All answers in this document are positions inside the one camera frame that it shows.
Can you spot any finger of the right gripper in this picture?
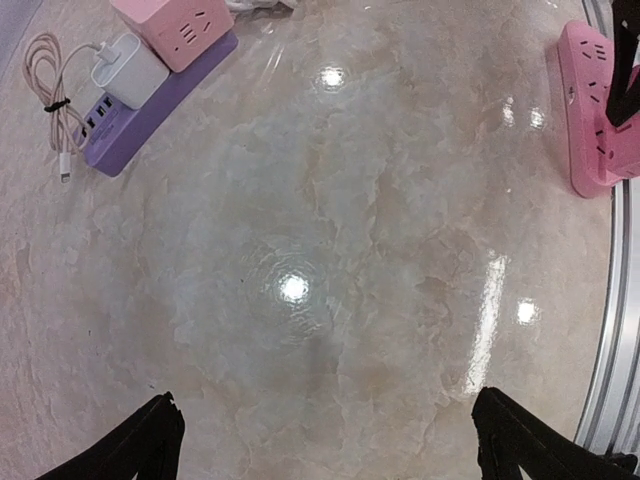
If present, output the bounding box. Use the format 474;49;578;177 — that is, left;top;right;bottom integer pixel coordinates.
606;0;639;125

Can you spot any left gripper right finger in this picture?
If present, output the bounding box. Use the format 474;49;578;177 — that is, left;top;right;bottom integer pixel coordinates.
471;387;638;479

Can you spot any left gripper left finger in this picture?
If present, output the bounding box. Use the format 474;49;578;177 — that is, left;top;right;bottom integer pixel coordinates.
41;392;185;479

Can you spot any pink triangular power strip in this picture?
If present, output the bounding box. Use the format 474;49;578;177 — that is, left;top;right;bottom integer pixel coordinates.
557;20;639;198

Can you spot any purple power strip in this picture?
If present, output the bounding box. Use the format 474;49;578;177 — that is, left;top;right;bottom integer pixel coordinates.
75;31;238;177

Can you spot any small white charger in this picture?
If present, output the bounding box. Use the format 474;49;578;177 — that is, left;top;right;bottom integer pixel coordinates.
91;33;170;110

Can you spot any pink white usb cable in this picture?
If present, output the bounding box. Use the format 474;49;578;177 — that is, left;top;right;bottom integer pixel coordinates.
23;31;119;186

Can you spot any pink cube socket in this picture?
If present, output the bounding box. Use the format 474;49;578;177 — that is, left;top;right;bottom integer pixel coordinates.
110;0;234;72

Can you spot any aluminium front rail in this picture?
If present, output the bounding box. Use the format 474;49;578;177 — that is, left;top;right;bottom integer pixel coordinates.
575;1;639;455

